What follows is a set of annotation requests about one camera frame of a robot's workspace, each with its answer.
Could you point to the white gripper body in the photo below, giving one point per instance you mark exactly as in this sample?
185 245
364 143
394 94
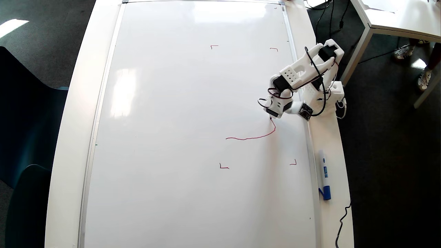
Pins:
272 112

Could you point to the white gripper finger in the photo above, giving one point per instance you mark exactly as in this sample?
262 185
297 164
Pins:
279 116

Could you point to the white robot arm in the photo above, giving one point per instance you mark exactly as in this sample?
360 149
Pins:
336 91

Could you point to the large whiteboard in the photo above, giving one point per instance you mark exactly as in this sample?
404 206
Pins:
172 137

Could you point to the white blue board marker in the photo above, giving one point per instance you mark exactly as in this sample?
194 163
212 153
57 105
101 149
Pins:
324 172

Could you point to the person wearing white sneakers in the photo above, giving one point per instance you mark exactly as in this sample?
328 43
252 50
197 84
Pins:
403 51

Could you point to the white side table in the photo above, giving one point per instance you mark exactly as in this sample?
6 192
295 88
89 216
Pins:
406 17

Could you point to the dark teal chair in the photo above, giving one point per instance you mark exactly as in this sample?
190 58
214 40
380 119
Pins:
27 213
27 120

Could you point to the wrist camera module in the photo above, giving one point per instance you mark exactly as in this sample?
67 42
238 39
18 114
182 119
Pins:
305 111

